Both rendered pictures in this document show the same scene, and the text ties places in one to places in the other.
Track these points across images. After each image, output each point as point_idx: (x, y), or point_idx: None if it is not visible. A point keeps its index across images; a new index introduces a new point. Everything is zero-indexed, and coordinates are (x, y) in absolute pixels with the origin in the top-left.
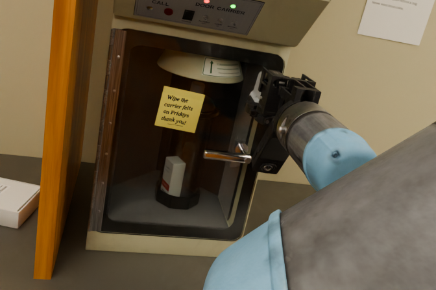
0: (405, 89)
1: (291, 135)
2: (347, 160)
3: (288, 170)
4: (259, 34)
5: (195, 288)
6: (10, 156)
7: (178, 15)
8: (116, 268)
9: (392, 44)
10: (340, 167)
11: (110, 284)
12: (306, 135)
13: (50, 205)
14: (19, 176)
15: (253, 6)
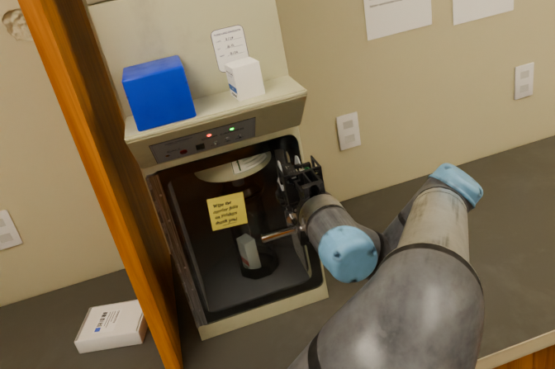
0: (436, 68)
1: (309, 235)
2: (346, 256)
3: (356, 184)
4: (263, 131)
5: (300, 340)
6: (110, 274)
7: (192, 149)
8: (231, 347)
9: (405, 34)
10: (343, 262)
11: (231, 364)
12: (316, 238)
13: (158, 328)
14: (125, 291)
15: (248, 122)
